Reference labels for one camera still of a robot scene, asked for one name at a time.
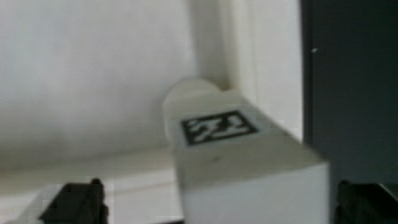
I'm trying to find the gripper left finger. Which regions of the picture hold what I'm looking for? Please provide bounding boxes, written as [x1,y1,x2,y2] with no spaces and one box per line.
[39,178,108,224]

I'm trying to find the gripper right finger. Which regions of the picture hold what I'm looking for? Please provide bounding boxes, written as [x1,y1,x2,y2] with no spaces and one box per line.
[334,181,398,224]

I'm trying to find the white leg with tag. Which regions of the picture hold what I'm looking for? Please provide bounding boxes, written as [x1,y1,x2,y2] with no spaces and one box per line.
[161,79,330,224]

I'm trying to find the white square tabletop tray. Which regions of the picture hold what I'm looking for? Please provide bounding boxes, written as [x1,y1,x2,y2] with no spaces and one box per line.
[0,0,303,224]

